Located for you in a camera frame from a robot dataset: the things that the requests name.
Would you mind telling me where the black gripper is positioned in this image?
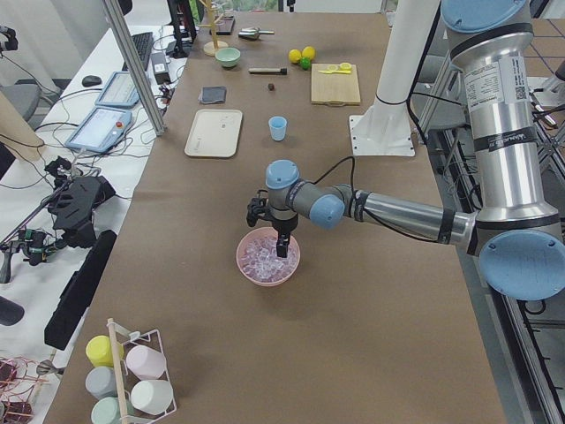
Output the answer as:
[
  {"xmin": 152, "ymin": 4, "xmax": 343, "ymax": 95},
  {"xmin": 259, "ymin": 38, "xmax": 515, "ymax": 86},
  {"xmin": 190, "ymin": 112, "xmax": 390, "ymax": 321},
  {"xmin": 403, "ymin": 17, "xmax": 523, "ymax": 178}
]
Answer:
[{"xmin": 245, "ymin": 188, "xmax": 299, "ymax": 259}]

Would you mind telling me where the steel muddler black tip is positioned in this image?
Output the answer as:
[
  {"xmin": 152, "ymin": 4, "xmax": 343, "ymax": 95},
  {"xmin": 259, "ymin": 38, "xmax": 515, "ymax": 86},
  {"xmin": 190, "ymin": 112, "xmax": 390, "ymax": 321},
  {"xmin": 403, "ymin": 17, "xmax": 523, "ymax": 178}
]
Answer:
[{"xmin": 248, "ymin": 67, "xmax": 288, "ymax": 75}]

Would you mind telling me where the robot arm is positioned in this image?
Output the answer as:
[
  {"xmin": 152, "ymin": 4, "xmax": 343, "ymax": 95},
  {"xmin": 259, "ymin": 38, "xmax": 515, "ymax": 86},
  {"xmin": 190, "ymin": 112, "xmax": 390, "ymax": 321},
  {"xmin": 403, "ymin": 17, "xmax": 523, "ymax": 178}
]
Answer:
[{"xmin": 246, "ymin": 1, "xmax": 564, "ymax": 300}]

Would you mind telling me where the pile of clear ice cubes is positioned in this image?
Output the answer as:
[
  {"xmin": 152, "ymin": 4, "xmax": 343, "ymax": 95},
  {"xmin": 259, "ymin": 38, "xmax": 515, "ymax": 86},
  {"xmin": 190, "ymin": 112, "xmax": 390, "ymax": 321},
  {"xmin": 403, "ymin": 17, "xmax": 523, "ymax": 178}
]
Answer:
[{"xmin": 241, "ymin": 233, "xmax": 298, "ymax": 282}]

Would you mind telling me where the light blue plastic cup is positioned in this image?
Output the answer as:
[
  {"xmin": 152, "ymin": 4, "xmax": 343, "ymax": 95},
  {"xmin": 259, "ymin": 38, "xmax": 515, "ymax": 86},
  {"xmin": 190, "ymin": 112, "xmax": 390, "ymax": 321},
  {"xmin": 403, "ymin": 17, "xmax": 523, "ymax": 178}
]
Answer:
[{"xmin": 268, "ymin": 116, "xmax": 288, "ymax": 141}]

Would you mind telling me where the pink cup in rack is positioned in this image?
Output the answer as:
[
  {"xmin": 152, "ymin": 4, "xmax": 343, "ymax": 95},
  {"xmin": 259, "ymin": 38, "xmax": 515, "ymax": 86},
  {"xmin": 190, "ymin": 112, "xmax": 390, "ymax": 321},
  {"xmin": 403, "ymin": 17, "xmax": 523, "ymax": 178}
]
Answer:
[{"xmin": 125, "ymin": 345, "xmax": 167, "ymax": 380}]

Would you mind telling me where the white cup in rack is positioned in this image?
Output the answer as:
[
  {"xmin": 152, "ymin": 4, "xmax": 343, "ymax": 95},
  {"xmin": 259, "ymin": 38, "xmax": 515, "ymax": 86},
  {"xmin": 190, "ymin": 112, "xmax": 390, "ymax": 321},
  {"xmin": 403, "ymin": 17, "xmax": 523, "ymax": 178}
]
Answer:
[{"xmin": 130, "ymin": 380, "xmax": 173, "ymax": 415}]

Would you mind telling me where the wooden cup stand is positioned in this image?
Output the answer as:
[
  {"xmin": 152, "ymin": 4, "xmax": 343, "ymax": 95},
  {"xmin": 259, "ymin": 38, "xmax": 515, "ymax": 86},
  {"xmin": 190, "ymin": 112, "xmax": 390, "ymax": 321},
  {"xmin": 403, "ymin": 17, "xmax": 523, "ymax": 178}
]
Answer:
[{"xmin": 199, "ymin": 0, "xmax": 228, "ymax": 57}]

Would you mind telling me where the steel ice scoop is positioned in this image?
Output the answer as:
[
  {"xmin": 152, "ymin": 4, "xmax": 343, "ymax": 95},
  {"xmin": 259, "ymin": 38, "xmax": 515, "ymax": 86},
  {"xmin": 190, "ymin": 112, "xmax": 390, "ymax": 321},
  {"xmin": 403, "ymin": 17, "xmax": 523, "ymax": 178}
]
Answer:
[{"xmin": 237, "ymin": 27, "xmax": 275, "ymax": 41}]

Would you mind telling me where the yellow cup in rack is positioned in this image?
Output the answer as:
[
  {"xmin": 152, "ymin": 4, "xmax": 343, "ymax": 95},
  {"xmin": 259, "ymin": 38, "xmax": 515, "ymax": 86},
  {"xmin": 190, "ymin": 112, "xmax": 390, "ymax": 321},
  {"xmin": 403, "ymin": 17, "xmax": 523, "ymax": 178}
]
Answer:
[{"xmin": 85, "ymin": 335, "xmax": 113, "ymax": 367}]

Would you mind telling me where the grey cup in rack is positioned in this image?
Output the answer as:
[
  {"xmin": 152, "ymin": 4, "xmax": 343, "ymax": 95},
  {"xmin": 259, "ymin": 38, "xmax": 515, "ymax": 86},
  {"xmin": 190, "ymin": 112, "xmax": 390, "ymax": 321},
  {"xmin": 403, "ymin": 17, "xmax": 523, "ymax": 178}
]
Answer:
[{"xmin": 85, "ymin": 366, "xmax": 117, "ymax": 400}]

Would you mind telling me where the green cup in rack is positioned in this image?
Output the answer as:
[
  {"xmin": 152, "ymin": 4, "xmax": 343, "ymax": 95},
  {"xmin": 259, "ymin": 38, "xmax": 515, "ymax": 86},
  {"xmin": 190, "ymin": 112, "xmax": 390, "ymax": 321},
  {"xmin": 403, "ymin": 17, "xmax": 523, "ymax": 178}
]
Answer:
[{"xmin": 90, "ymin": 397, "xmax": 121, "ymax": 424}]

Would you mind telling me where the pink bowl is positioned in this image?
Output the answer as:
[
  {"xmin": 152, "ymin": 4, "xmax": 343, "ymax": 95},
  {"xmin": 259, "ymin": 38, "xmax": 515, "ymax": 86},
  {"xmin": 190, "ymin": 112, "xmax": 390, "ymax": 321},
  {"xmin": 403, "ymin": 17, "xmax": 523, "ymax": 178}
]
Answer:
[{"xmin": 236, "ymin": 227, "xmax": 302, "ymax": 288}]

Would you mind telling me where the cream rectangular tray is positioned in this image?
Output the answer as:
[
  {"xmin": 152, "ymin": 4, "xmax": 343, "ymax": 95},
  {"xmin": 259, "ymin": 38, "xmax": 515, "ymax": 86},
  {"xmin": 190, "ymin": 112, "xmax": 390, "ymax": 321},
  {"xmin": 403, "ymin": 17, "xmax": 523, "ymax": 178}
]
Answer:
[{"xmin": 185, "ymin": 109, "xmax": 243, "ymax": 159}]

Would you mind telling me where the grey folded cloth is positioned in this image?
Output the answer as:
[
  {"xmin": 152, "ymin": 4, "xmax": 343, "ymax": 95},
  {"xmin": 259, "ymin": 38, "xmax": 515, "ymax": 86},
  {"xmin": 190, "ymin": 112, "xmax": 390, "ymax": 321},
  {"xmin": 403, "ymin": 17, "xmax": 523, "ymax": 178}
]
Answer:
[{"xmin": 199, "ymin": 86, "xmax": 227, "ymax": 104}]

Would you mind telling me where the wooden cutting board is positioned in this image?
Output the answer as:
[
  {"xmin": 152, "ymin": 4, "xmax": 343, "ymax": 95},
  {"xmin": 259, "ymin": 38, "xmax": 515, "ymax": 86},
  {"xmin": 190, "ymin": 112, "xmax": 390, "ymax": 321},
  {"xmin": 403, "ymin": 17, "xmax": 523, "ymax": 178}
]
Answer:
[{"xmin": 311, "ymin": 64, "xmax": 361, "ymax": 106}]

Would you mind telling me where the green lime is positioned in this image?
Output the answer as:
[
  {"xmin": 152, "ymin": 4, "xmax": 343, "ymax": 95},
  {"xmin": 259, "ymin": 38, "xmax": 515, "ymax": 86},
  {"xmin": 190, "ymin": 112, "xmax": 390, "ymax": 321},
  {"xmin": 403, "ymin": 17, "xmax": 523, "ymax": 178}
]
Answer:
[{"xmin": 299, "ymin": 57, "xmax": 311, "ymax": 71}]

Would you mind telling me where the yellow lemon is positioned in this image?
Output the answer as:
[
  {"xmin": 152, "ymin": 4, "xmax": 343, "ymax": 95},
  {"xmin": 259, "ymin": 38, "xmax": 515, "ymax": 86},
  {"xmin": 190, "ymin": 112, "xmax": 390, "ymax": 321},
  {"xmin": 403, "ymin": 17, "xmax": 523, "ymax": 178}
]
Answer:
[
  {"xmin": 288, "ymin": 49, "xmax": 302, "ymax": 64},
  {"xmin": 301, "ymin": 46, "xmax": 316, "ymax": 61}
]

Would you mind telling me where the mint green bowl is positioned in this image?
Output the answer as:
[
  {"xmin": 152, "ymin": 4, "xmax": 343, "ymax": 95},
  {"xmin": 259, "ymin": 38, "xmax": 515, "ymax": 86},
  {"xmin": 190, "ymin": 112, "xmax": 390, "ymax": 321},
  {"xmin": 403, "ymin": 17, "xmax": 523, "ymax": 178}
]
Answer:
[{"xmin": 215, "ymin": 47, "xmax": 241, "ymax": 69}]

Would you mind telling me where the blue teach pendant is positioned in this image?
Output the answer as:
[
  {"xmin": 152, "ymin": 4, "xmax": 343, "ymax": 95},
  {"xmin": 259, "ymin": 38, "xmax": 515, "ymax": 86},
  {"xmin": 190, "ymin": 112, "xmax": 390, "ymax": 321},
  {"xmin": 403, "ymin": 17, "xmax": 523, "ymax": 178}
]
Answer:
[
  {"xmin": 64, "ymin": 107, "xmax": 132, "ymax": 153},
  {"xmin": 95, "ymin": 72, "xmax": 139, "ymax": 109}
]

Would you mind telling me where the black keyboard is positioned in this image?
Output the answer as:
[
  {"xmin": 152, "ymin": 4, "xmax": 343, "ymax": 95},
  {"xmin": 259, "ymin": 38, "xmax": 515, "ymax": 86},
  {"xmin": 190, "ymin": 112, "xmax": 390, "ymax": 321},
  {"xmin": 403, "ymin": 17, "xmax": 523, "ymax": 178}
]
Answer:
[{"xmin": 132, "ymin": 32, "xmax": 154, "ymax": 71}]

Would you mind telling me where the black computer mouse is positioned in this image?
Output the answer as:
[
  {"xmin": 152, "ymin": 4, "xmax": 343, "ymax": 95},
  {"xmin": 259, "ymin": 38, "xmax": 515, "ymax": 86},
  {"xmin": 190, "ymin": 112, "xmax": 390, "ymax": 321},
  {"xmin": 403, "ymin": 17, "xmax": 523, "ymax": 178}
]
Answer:
[{"xmin": 81, "ymin": 75, "xmax": 102, "ymax": 87}]

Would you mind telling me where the grey office chair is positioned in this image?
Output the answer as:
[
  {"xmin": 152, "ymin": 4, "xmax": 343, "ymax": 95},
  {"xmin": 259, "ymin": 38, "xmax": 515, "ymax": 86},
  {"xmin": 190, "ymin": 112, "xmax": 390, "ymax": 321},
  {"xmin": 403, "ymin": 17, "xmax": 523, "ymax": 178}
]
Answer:
[{"xmin": 1, "ymin": 84, "xmax": 41, "ymax": 121}]

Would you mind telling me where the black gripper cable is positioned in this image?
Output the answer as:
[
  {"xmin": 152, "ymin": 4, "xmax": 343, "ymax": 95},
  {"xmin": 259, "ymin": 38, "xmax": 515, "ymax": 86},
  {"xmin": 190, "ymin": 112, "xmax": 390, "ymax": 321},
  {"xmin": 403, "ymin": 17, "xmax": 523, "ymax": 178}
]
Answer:
[{"xmin": 311, "ymin": 155, "xmax": 358, "ymax": 195}]

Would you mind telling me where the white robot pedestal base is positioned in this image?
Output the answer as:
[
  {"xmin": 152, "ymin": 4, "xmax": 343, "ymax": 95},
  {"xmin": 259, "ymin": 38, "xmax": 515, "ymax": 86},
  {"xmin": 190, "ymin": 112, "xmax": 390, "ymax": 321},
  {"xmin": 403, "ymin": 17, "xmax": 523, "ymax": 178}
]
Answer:
[{"xmin": 350, "ymin": 0, "xmax": 440, "ymax": 156}]

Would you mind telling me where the white wire cup rack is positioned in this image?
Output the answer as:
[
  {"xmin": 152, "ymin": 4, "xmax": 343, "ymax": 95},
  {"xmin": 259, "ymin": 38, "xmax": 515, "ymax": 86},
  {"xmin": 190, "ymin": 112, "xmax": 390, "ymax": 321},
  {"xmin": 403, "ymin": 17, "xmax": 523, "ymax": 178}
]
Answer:
[{"xmin": 107, "ymin": 318, "xmax": 177, "ymax": 423}]

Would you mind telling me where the aluminium frame post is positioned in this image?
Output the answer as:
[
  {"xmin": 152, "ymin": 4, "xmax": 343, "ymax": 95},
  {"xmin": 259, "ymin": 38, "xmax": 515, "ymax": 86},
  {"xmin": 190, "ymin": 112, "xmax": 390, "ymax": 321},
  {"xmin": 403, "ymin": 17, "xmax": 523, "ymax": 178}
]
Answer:
[{"xmin": 102, "ymin": 0, "xmax": 165, "ymax": 137}]

